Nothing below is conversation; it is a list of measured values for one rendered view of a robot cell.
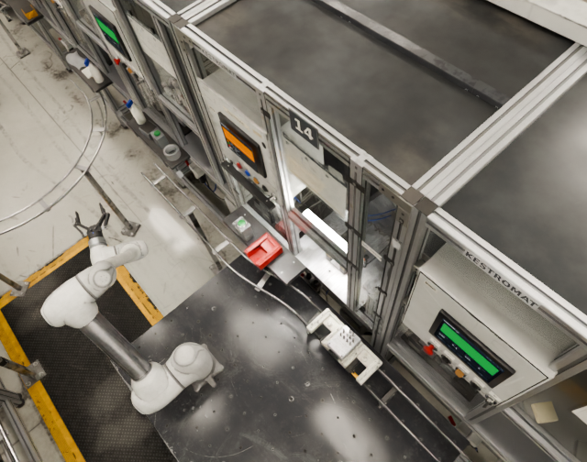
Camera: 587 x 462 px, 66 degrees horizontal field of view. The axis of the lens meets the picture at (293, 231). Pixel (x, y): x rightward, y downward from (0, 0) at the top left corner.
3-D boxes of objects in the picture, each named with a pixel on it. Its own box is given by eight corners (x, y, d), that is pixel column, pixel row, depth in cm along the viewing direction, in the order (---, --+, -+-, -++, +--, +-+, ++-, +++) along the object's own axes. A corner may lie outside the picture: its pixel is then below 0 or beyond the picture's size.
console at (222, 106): (218, 158, 212) (191, 81, 172) (264, 125, 220) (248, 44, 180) (276, 210, 194) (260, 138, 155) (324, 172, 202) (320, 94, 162)
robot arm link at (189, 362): (219, 366, 227) (208, 354, 208) (191, 391, 222) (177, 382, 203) (201, 343, 234) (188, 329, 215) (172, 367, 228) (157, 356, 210)
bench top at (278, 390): (113, 362, 243) (109, 360, 239) (262, 240, 272) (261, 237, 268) (299, 640, 179) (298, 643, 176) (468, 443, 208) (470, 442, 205)
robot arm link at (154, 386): (190, 393, 214) (151, 427, 208) (180, 377, 227) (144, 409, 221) (79, 280, 178) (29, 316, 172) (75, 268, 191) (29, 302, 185)
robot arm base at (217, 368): (201, 400, 225) (198, 398, 220) (176, 367, 234) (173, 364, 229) (229, 374, 230) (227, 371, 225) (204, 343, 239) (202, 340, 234)
